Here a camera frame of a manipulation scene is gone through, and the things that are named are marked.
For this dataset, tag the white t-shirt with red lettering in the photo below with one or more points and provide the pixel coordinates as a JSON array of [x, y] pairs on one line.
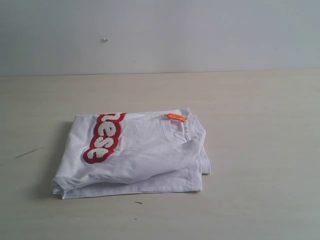
[[132, 153]]

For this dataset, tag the orange neck label loop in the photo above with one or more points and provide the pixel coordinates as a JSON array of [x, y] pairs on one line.
[[175, 116]]

